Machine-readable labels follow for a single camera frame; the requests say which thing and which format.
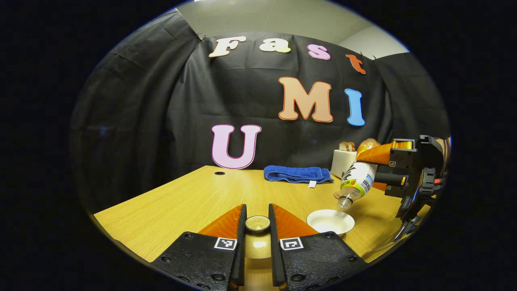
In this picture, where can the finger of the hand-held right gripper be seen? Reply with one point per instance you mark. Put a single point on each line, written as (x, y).
(379, 153)
(389, 178)

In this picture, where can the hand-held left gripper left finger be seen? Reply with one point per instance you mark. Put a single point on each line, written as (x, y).
(241, 250)

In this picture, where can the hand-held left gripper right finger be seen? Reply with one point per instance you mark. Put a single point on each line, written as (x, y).
(275, 254)

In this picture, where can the white teacup lid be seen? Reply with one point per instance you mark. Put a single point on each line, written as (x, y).
(257, 223)

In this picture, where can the plastic water bottle orange drink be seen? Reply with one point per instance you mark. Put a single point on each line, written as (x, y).
(357, 180)

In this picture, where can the toasted bread slice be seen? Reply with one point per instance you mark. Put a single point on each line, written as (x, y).
(343, 146)
(351, 146)

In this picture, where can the white toaster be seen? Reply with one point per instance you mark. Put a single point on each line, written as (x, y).
(342, 163)

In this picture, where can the blue folded towel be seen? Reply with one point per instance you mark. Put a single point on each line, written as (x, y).
(297, 173)

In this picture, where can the black backdrop cloth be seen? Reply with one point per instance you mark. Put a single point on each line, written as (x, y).
(161, 121)

